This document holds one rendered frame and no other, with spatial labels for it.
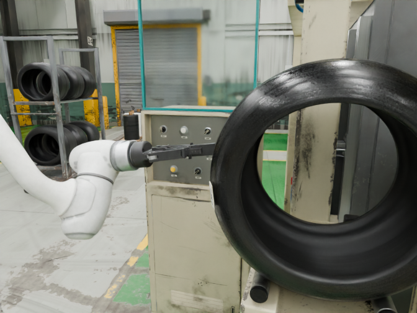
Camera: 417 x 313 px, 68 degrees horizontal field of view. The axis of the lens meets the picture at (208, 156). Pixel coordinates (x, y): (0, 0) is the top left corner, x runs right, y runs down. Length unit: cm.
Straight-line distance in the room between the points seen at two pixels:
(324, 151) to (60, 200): 78
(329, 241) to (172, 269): 97
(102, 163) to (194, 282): 102
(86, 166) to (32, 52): 1127
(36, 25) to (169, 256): 1090
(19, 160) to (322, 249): 85
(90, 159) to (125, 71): 963
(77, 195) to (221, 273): 100
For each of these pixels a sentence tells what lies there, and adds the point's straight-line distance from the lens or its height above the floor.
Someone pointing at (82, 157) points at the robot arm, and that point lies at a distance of 94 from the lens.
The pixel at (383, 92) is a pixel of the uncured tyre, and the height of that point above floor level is 138.
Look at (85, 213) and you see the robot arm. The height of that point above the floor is 107.
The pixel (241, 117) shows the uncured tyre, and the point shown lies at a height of 133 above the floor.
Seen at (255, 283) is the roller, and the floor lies 92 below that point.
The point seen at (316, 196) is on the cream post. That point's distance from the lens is 109.
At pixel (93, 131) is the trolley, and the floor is 67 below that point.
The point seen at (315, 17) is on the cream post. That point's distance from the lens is 104.
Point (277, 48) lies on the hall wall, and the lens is 978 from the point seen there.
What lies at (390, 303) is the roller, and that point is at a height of 92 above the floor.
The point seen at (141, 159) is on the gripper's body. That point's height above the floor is 120.
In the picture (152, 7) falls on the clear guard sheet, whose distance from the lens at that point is 156.
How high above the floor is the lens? 140
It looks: 13 degrees down
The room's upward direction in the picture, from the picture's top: straight up
